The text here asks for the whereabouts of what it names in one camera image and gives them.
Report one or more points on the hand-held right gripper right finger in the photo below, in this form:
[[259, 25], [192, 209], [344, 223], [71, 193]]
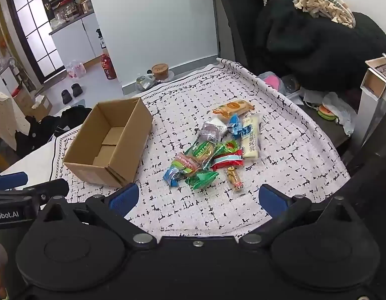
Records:
[[272, 200]]

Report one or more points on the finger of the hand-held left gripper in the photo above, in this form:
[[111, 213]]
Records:
[[50, 187], [10, 180]]

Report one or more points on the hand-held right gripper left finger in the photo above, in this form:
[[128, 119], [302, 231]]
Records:
[[124, 198]]

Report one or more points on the small orange candy packet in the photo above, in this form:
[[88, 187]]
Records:
[[235, 179]]

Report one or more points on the blue white snack packet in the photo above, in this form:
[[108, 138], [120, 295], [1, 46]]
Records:
[[172, 175]]

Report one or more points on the red white snack packet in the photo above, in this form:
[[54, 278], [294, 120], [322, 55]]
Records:
[[227, 162]]

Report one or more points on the long white snack packet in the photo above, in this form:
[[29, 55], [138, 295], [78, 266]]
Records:
[[251, 140]]

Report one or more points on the green red snack packet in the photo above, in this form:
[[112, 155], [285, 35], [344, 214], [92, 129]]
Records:
[[226, 146]]

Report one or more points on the pink striped snack packet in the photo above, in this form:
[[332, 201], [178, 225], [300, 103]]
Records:
[[185, 162]]

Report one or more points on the plain green snack packet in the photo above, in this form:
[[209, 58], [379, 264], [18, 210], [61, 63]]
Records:
[[200, 178]]

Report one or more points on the small blue snack packet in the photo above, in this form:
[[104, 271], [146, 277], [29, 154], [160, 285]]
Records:
[[235, 125]]

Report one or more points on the green yellow snack packet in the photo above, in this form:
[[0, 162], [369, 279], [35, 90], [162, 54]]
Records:
[[203, 151]]

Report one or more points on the orange snack packet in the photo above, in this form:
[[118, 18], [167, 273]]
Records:
[[232, 107]]

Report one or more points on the white bed sheet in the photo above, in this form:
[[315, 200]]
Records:
[[30, 159]]

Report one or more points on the black garment with white buttons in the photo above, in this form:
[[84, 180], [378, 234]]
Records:
[[33, 134]]

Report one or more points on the cream dotted cloth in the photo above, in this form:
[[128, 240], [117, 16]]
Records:
[[5, 118]]

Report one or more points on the black trousers pile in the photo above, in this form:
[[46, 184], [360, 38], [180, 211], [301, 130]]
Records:
[[74, 115]]

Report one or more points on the cardboard box with tissue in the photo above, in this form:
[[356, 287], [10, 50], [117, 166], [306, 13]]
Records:
[[41, 106]]

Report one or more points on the tall cardboard box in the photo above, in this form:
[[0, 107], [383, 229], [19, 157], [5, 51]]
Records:
[[22, 98]]

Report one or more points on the burger shaped toy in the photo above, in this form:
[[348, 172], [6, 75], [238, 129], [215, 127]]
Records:
[[327, 114]]

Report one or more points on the white black-patterned blanket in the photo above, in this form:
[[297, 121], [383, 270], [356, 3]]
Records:
[[180, 112]]

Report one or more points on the white plastic bag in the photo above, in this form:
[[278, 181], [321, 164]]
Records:
[[341, 107]]

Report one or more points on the clear plastic rubbish bag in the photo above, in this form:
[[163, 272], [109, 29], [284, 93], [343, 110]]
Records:
[[146, 81]]

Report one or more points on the pink plush item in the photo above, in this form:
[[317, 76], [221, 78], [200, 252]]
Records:
[[271, 80]]

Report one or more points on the shrink-wrapped water bottle pack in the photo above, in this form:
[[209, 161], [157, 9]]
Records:
[[75, 68]]

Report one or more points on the red oil bottle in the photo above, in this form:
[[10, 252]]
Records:
[[108, 67]]

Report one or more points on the brown round tub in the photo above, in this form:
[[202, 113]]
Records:
[[160, 70]]

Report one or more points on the white side table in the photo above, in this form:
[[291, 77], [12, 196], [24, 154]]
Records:
[[371, 100]]

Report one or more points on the dark framed glass door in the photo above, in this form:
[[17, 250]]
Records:
[[33, 34]]

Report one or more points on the white kitchen cabinet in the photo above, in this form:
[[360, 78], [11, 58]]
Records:
[[83, 37]]

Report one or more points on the black fleece pile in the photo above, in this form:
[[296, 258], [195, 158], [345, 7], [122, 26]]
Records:
[[321, 43]]

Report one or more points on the beige frayed cloth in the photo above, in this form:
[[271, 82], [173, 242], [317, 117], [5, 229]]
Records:
[[324, 3]]

